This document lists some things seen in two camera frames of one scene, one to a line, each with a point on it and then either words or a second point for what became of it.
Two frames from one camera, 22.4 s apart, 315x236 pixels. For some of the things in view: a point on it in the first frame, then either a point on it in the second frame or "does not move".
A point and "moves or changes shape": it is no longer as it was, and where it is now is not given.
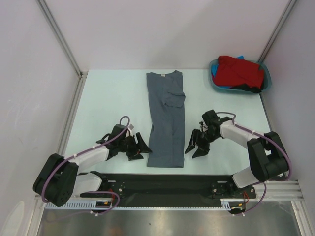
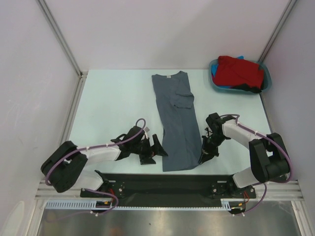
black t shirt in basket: x=245 y=87 does not move
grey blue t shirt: x=166 y=147 moves or changes shape
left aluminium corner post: x=82 y=75 does not move
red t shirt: x=232 y=71 does not move
